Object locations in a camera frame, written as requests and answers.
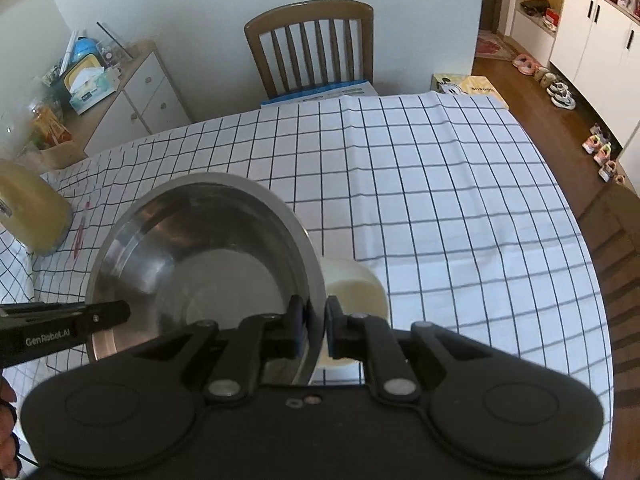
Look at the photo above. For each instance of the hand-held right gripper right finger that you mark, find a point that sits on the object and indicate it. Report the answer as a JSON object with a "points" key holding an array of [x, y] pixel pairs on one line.
{"points": [[331, 322]]}

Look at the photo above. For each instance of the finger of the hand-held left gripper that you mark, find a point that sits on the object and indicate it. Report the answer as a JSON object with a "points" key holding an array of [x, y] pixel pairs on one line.
{"points": [[110, 312]]}

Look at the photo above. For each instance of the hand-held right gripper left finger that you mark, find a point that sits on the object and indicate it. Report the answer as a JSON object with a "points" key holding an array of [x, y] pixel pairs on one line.
{"points": [[298, 322]]}

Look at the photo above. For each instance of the cream bowl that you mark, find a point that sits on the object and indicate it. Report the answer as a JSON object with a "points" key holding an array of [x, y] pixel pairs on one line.
{"points": [[355, 285]]}

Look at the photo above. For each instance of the stainless steel bowl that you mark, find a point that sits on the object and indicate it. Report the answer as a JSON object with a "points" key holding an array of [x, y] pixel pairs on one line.
{"points": [[150, 250]]}

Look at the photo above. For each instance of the person's left hand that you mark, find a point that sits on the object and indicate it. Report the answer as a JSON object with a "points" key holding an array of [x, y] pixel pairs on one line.
{"points": [[5, 395]]}

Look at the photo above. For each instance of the red pen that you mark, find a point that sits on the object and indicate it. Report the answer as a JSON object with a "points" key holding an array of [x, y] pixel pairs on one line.
{"points": [[80, 237]]}

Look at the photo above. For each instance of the gold thermos jug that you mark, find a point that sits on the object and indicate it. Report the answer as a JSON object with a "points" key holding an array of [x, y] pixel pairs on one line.
{"points": [[30, 205]]}

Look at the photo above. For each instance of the white checkered tablecloth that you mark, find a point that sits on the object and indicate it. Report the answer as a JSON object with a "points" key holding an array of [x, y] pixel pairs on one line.
{"points": [[450, 210]]}

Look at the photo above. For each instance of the small wooden box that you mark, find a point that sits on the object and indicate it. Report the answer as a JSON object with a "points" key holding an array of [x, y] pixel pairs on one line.
{"points": [[62, 155]]}

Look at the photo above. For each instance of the cooking oil bottle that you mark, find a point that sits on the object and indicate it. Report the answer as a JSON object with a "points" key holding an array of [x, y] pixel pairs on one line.
{"points": [[47, 125]]}

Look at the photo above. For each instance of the tissue box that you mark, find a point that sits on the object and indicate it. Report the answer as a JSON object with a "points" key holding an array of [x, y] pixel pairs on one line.
{"points": [[92, 92]]}

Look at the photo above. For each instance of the white side cabinet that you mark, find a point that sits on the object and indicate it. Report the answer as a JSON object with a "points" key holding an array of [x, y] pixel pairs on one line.
{"points": [[145, 90]]}

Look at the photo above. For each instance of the blue and white flat box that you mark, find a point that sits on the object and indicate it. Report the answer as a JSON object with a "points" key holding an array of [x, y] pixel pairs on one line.
{"points": [[325, 92]]}

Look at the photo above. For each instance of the blue plastic container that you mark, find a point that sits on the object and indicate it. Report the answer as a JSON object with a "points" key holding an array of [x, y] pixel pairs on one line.
{"points": [[85, 50]]}

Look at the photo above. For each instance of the yellow cardboard box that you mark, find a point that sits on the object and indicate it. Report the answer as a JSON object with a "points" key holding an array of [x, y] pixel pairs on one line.
{"points": [[480, 85]]}

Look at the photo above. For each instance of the wooden slat-back chair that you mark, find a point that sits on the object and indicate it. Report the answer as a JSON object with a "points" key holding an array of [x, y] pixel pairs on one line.
{"points": [[615, 240], [310, 12]]}

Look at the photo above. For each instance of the red patterned rug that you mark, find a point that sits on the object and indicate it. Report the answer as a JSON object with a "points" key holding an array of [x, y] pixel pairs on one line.
{"points": [[492, 47]]}

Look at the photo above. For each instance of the row of shoes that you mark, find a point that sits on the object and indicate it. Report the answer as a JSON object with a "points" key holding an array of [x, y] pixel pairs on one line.
{"points": [[562, 95]]}

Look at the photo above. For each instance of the white tall cabinet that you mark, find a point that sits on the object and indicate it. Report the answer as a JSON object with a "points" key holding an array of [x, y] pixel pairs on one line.
{"points": [[590, 50]]}

